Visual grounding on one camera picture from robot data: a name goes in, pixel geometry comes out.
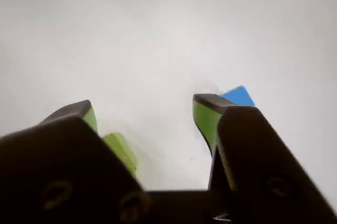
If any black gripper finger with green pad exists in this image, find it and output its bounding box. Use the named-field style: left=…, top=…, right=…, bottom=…
left=0, top=99, right=164, bottom=224
left=192, top=93, right=337, bottom=224

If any blue lego block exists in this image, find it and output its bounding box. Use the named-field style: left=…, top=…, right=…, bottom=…
left=219, top=85, right=256, bottom=106

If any green lego block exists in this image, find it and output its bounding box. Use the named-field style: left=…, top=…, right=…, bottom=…
left=102, top=132, right=139, bottom=179

